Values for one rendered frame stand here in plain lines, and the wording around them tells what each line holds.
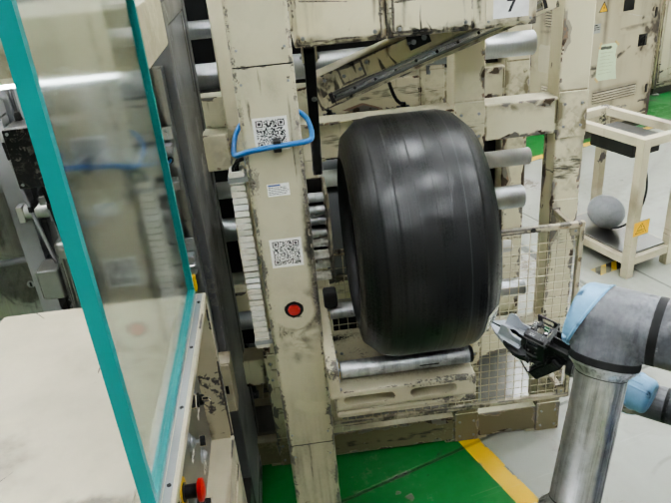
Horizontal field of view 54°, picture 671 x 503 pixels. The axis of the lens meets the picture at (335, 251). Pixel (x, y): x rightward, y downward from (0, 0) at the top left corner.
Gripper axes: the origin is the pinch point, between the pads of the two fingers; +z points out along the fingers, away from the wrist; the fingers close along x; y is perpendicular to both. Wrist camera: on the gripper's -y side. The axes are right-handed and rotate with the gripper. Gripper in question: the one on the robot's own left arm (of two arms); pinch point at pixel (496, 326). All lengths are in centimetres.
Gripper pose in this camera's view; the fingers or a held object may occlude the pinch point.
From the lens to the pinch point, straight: 157.6
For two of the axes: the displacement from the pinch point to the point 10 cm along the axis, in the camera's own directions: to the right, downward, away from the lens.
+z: -7.3, -3.7, 5.7
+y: -2.2, -6.7, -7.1
